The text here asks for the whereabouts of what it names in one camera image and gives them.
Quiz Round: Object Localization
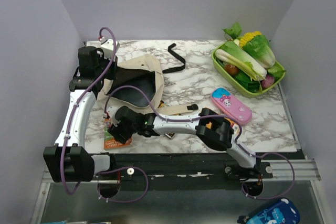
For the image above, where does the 78-Storey Treehouse book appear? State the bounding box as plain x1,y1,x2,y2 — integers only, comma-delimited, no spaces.
103,118,132,151

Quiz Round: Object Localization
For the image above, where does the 169-Storey Treehouse book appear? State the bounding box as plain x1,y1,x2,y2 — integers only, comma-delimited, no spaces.
158,100,175,139

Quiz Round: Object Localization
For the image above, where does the cream canvas backpack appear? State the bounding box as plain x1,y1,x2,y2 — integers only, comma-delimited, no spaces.
96,43,198,115

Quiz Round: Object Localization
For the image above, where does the yellow orange paperback book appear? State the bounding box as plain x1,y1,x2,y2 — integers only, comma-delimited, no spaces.
199,108,240,135

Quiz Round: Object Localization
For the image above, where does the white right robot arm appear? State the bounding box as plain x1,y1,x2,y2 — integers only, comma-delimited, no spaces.
108,106,261,178

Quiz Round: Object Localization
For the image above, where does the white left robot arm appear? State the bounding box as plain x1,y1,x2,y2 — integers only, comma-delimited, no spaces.
43,37,120,183

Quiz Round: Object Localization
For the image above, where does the pink blue pencil case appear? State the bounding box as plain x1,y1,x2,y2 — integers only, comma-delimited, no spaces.
211,88,252,125

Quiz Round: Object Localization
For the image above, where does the brown mushroom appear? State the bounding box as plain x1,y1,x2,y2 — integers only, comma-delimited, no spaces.
224,64,239,77

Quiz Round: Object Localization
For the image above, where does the green plastic vegetable tray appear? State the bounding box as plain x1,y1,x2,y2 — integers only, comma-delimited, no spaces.
212,44,286,98

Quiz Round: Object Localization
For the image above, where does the napa cabbage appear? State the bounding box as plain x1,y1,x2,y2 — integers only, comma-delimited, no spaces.
214,40,267,81

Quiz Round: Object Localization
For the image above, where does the dark green leafy vegetable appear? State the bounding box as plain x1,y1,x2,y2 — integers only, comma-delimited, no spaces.
234,71,262,93

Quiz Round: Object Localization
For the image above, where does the green leaf sprig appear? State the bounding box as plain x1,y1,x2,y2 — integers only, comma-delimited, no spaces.
223,22,242,39

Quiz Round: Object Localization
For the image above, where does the yellow corn cob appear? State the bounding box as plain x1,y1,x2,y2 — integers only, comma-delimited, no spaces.
238,31,262,48

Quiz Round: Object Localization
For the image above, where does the purple onion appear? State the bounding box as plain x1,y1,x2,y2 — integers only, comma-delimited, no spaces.
260,74,275,90

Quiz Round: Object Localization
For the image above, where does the green lettuce head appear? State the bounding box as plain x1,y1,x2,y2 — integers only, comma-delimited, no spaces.
243,35,276,69

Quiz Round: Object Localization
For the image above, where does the blue shark pencil case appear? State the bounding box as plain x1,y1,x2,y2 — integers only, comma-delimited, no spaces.
237,198,301,224

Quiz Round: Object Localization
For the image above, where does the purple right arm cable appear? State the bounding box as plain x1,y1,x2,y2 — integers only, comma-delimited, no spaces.
104,85,296,200

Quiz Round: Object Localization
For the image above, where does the aluminium frame rail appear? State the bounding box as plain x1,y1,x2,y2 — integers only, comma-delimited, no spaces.
41,158,322,184

